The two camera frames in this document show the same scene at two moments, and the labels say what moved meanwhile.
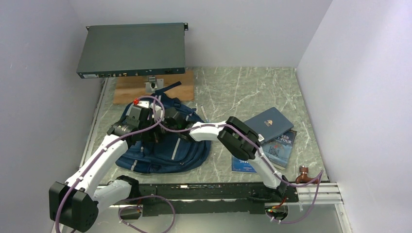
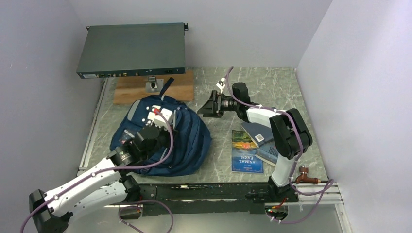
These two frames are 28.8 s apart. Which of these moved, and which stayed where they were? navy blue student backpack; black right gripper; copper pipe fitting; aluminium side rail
Moved: black right gripper
Stayed: aluminium side rail; navy blue student backpack; copper pipe fitting
